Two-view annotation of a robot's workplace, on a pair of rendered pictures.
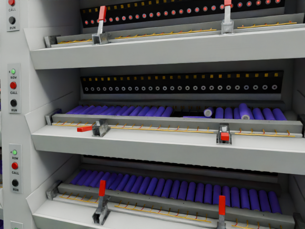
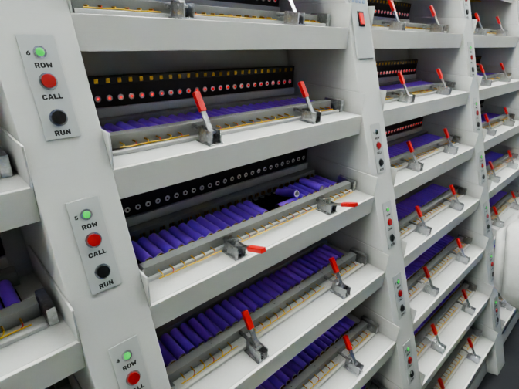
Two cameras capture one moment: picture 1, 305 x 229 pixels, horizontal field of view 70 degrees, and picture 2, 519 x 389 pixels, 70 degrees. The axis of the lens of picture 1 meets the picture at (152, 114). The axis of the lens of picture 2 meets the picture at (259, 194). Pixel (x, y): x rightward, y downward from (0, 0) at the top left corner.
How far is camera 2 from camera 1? 0.64 m
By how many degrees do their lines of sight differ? 58
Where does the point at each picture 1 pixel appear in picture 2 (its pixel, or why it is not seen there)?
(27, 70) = (116, 204)
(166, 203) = (290, 296)
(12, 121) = (104, 306)
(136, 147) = (281, 248)
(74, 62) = (188, 174)
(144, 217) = (284, 322)
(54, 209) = not seen: outside the picture
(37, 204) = not seen: outside the picture
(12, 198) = not seen: outside the picture
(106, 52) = (231, 152)
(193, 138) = (310, 218)
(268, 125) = (337, 189)
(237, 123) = (323, 194)
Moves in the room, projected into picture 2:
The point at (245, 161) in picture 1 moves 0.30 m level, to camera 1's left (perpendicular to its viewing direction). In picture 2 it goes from (344, 221) to (287, 277)
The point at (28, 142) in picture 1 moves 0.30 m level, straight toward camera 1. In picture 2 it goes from (149, 322) to (359, 284)
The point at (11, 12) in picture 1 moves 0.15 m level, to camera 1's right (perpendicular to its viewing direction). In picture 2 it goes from (50, 102) to (144, 98)
